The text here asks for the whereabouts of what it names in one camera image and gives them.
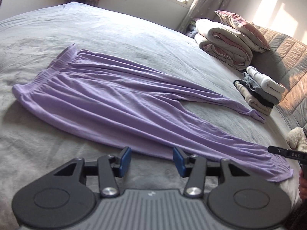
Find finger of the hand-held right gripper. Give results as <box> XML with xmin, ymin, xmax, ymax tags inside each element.
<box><xmin>267</xmin><ymin>146</ymin><xmax>288</xmax><ymax>157</ymax></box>

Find quilted grey headboard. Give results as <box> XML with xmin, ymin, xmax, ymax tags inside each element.
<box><xmin>249</xmin><ymin>25</ymin><xmax>307</xmax><ymax>135</ymax></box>

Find person's right hand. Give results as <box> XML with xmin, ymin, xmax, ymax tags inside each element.
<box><xmin>298</xmin><ymin>170</ymin><xmax>307</xmax><ymax>200</ymax></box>

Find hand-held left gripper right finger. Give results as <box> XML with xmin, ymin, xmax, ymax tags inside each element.
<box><xmin>173</xmin><ymin>147</ymin><xmax>243</xmax><ymax>198</ymax></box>

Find folded grey knit garment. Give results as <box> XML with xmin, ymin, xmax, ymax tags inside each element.
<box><xmin>242</xmin><ymin>73</ymin><xmax>282</xmax><ymax>102</ymax></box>

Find folded black garment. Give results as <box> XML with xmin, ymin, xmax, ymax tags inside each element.
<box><xmin>239</xmin><ymin>80</ymin><xmax>275</xmax><ymax>109</ymax></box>

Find folded beige pink quilt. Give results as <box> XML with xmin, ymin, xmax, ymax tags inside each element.
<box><xmin>194</xmin><ymin>19</ymin><xmax>253</xmax><ymax>70</ymax></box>

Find maroon grey pillow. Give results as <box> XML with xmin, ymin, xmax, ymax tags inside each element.
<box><xmin>214</xmin><ymin>10</ymin><xmax>271</xmax><ymax>52</ymax></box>

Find bed with grey sheet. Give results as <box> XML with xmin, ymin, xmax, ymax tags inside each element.
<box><xmin>0</xmin><ymin>2</ymin><xmax>303</xmax><ymax>230</ymax></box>

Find person's dark fuzzy clothing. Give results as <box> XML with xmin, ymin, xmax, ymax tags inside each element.
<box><xmin>285</xmin><ymin>201</ymin><xmax>307</xmax><ymax>230</ymax></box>

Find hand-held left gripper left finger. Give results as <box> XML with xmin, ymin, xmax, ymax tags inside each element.
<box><xmin>54</xmin><ymin>147</ymin><xmax>132</xmax><ymax>198</ymax></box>

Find star patterned curtain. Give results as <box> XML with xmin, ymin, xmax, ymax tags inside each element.
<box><xmin>179</xmin><ymin>0</ymin><xmax>234</xmax><ymax>33</ymax></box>

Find white plush toy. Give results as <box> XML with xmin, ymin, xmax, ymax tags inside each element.
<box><xmin>285</xmin><ymin>127</ymin><xmax>307</xmax><ymax>150</ymax></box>

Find folded beige garment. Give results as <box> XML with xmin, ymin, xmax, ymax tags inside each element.
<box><xmin>234</xmin><ymin>80</ymin><xmax>272</xmax><ymax>117</ymax></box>

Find purple pants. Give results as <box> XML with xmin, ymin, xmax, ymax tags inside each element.
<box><xmin>12</xmin><ymin>44</ymin><xmax>294</xmax><ymax>183</ymax></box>

